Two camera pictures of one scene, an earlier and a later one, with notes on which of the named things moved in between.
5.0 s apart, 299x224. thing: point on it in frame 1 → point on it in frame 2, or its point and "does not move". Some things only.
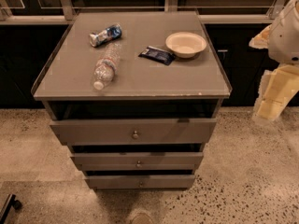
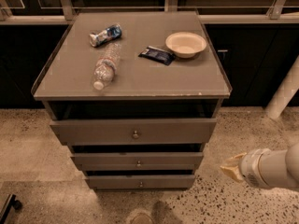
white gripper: x=285 y=37 → x=252 y=168
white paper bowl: x=186 y=44 does not move
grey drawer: x=138 y=161 does not move
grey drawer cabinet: x=135 y=94 does not move
